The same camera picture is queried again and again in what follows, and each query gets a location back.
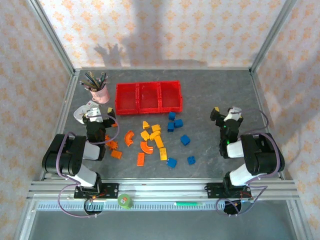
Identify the orange spiky lego piece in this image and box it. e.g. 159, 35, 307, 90
104, 134, 119, 150

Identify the orange curved lego piece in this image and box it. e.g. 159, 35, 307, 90
124, 130, 136, 147
139, 141, 155, 155

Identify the white alarm clock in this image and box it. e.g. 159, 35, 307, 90
73, 105, 88, 125

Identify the pink mug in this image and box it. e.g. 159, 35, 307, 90
89, 83, 111, 105

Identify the green tape roll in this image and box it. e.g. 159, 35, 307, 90
117, 192, 133, 210

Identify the green marker pen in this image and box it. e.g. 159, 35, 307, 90
174, 201, 204, 207

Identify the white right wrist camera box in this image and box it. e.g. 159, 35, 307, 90
225, 106, 243, 121

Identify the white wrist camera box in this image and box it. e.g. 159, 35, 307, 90
225, 106, 243, 121
84, 106, 104, 123

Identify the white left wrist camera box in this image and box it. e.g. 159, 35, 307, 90
84, 106, 104, 123

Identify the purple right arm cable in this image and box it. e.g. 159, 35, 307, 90
215, 108, 286, 217

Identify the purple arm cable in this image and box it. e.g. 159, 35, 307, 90
215, 108, 286, 217
57, 113, 120, 219

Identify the aluminium table side rail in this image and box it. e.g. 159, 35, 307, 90
249, 71, 288, 181
39, 71, 81, 181

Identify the thin red wire bundle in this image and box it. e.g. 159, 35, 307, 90
234, 191, 251, 201
91, 189, 109, 201

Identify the aluminium table end rail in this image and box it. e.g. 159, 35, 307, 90
74, 66, 253, 72

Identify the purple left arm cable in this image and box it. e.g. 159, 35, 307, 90
57, 113, 120, 219

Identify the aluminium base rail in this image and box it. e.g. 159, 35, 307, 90
26, 178, 300, 201

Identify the aluminium frame post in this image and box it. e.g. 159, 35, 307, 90
26, 0, 77, 76
249, 0, 296, 76

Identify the grey slotted cable duct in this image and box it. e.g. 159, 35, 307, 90
36, 201, 255, 212

